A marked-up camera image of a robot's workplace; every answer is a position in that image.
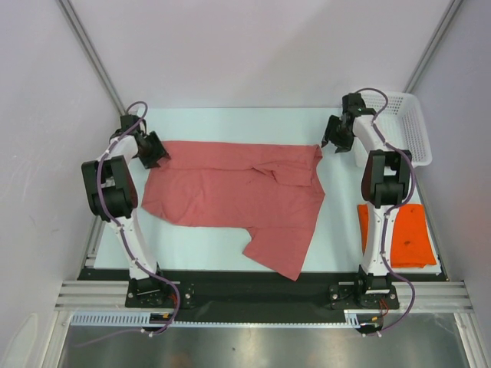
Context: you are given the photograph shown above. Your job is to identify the pink red t shirt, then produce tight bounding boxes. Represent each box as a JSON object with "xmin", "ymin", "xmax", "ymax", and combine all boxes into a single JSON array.
[{"xmin": 142, "ymin": 141, "xmax": 325, "ymax": 281}]

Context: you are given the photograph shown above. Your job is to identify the right aluminium corner post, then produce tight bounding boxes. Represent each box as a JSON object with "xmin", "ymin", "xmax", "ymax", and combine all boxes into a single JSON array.
[{"xmin": 403, "ymin": 0, "xmax": 466, "ymax": 94}]

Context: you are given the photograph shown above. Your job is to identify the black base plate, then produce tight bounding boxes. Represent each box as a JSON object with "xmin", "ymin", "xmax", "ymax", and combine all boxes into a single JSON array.
[{"xmin": 76, "ymin": 268, "xmax": 450, "ymax": 325}]

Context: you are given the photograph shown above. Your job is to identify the white slotted cable duct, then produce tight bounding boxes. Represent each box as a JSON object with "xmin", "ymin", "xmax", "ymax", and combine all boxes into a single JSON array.
[{"xmin": 71, "ymin": 309, "xmax": 388, "ymax": 330}]

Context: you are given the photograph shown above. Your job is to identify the left aluminium corner post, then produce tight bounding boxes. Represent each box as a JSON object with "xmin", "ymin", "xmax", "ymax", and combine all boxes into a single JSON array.
[{"xmin": 55, "ymin": 0, "xmax": 126, "ymax": 115}]

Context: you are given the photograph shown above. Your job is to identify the folded orange t shirt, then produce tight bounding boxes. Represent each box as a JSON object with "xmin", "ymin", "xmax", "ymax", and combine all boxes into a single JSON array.
[{"xmin": 358, "ymin": 203, "xmax": 437, "ymax": 273}]

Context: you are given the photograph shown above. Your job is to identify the purple cable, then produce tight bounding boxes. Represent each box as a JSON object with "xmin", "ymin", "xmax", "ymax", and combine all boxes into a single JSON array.
[
  {"xmin": 74, "ymin": 100, "xmax": 181, "ymax": 348},
  {"xmin": 356, "ymin": 87, "xmax": 419, "ymax": 338}
]

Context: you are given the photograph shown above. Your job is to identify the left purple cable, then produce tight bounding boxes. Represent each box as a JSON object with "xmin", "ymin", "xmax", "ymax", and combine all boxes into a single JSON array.
[{"xmin": 74, "ymin": 100, "xmax": 181, "ymax": 348}]

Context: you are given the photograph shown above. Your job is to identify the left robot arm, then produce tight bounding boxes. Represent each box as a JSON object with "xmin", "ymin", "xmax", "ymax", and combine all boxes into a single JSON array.
[{"xmin": 81, "ymin": 113, "xmax": 170, "ymax": 281}]

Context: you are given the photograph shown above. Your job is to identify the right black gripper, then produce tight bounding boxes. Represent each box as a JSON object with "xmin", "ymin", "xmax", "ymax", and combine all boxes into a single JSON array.
[{"xmin": 321, "ymin": 115, "xmax": 354, "ymax": 153}]

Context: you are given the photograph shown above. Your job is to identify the aluminium corner post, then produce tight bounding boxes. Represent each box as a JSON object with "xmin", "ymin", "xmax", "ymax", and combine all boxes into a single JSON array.
[
  {"xmin": 55, "ymin": 0, "xmax": 126, "ymax": 115},
  {"xmin": 403, "ymin": 0, "xmax": 466, "ymax": 94}
]

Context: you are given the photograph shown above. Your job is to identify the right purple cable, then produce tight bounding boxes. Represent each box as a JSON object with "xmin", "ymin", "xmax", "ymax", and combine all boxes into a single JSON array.
[{"xmin": 356, "ymin": 87, "xmax": 419, "ymax": 338}]

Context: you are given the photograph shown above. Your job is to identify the white plastic basket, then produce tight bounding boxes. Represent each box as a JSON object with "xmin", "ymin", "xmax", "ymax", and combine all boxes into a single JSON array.
[{"xmin": 377, "ymin": 92, "xmax": 433, "ymax": 167}]

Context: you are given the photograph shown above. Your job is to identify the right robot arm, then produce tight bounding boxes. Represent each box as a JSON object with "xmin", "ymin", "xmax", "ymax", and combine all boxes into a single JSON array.
[{"xmin": 321, "ymin": 88, "xmax": 414, "ymax": 307}]

